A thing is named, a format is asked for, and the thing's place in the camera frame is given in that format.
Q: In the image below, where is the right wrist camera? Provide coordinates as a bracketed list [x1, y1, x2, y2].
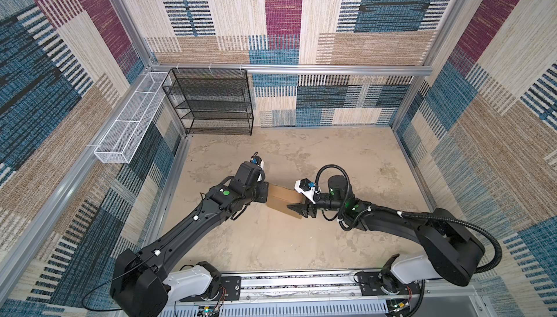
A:
[294, 179, 316, 204]

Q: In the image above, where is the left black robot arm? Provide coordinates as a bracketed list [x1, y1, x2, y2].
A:
[110, 156, 268, 316]

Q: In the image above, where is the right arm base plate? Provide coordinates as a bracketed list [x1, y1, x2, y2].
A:
[352, 271, 422, 297]

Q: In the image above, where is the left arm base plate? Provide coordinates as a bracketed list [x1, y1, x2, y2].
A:
[180, 276, 242, 302]

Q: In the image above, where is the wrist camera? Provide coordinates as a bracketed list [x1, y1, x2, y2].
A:
[250, 152, 265, 182]
[294, 179, 316, 204]

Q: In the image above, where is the aluminium front rail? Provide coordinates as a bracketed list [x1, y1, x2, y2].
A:
[112, 268, 484, 305]

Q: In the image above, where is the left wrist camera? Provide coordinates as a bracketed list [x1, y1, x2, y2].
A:
[250, 152, 265, 182]

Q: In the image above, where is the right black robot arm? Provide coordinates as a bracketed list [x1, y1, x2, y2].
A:
[290, 176, 485, 287]

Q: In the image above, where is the brown cardboard box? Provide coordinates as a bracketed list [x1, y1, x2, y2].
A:
[265, 183, 305, 219]

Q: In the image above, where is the black wire mesh shelf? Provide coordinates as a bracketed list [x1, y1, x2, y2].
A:
[162, 68, 255, 136]

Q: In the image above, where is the white wire mesh basket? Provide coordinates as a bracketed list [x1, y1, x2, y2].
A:
[94, 72, 168, 164]

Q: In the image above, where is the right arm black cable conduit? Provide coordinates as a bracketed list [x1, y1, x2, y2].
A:
[315, 164, 503, 274]

